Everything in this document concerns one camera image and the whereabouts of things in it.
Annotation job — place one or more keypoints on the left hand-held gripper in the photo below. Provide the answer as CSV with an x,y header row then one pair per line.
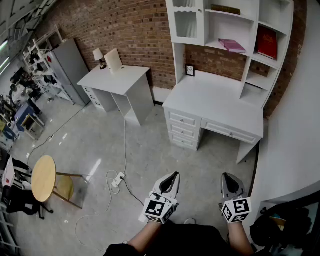
x,y
156,208

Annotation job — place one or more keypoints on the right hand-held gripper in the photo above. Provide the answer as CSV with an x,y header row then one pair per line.
x,y
237,208

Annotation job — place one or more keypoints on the white cabinet door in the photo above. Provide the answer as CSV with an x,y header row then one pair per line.
x,y
186,25

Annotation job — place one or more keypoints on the person's left forearm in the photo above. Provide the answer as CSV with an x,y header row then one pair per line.
x,y
142,237

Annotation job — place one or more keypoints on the person's right forearm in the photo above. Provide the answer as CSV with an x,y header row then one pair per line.
x,y
240,240

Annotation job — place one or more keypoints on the white desk with hutch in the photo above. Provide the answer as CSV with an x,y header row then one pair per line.
x,y
212,100

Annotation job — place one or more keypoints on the small white side desk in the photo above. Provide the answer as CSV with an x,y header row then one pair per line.
x,y
117,80

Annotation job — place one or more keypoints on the dark blue box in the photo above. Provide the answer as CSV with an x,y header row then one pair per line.
x,y
22,112

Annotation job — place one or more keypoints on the white shoe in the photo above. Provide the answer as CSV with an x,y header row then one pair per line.
x,y
190,221

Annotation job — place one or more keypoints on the white power strip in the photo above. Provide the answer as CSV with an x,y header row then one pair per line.
x,y
118,180

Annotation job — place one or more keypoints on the person's black clothing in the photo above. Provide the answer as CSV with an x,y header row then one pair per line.
x,y
190,240

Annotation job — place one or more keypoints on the black backpack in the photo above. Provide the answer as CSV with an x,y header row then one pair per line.
x,y
287,220

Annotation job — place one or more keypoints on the round wooden table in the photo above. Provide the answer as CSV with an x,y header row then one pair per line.
x,y
43,177

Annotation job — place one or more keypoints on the pink book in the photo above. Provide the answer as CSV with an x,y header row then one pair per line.
x,y
233,45

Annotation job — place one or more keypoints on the black office chair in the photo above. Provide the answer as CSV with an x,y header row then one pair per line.
x,y
20,202

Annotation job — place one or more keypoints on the white table lamp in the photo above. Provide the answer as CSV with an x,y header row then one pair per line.
x,y
98,54

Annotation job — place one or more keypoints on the red book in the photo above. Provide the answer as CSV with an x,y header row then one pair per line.
x,y
267,42

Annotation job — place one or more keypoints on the white paper sign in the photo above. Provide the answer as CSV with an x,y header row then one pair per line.
x,y
8,172

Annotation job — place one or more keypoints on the brown hardcover book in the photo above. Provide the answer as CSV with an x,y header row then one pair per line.
x,y
225,9

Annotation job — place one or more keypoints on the white shelving rack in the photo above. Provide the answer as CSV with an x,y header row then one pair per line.
x,y
36,46

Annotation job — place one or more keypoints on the black picture frame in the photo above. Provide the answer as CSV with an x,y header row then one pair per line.
x,y
190,70

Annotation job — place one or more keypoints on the wooden frame box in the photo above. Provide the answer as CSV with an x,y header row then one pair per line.
x,y
32,126

